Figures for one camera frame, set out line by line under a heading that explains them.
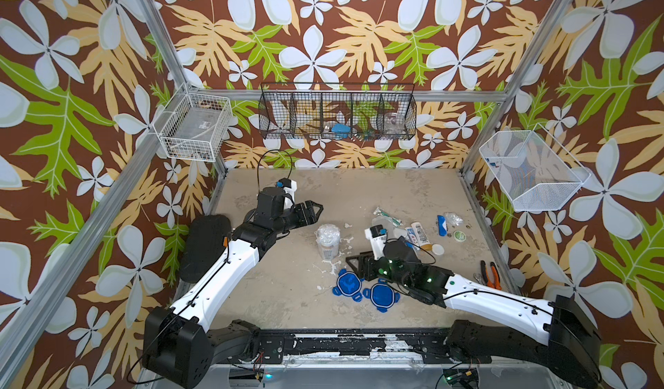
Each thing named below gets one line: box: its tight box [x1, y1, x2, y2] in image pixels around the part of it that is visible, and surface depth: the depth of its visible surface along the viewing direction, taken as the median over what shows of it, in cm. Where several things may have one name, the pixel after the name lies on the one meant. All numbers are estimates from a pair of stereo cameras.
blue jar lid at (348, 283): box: [332, 267, 365, 303], surface depth 88 cm
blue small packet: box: [436, 215, 447, 237], surface depth 103 cm
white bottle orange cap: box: [410, 221, 434, 252], surface depth 98 cm
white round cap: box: [431, 243, 445, 256], surface depth 96 cm
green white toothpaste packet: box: [372, 206, 403, 227], surface depth 103 cm
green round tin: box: [453, 229, 467, 243], surface depth 100 cm
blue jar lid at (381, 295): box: [362, 277, 401, 313], surface depth 86 cm
